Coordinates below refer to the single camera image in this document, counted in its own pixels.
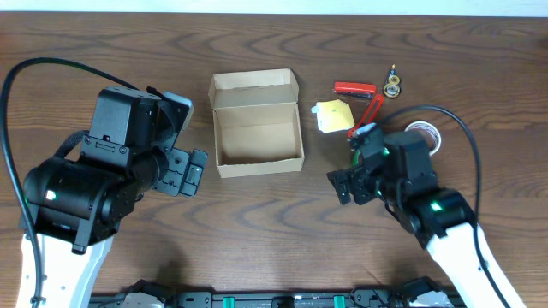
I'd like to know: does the red stapler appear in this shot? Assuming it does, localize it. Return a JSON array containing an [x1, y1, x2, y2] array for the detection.
[[333, 81, 377, 98]]

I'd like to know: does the white tape roll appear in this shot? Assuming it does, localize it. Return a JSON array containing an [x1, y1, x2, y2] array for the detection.
[[405, 121, 442, 157]]

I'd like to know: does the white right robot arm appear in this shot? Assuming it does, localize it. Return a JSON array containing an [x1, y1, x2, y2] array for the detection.
[[327, 124, 524, 307]]

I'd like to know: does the green tape roll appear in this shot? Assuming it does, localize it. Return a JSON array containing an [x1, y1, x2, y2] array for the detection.
[[351, 150, 360, 166]]

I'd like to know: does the white yellow sticky note pad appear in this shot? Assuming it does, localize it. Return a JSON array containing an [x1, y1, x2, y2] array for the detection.
[[311, 99, 354, 133]]

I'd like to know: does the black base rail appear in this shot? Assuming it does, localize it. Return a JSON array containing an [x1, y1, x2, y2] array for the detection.
[[89, 277, 465, 308]]

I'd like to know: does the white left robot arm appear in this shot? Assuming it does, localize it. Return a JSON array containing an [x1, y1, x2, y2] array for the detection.
[[16, 86, 207, 307]]

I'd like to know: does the red utility knife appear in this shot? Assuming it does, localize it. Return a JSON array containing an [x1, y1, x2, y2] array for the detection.
[[347, 94, 384, 138]]

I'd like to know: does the brown cardboard box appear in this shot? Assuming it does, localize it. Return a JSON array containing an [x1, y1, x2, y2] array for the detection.
[[208, 68, 305, 178]]

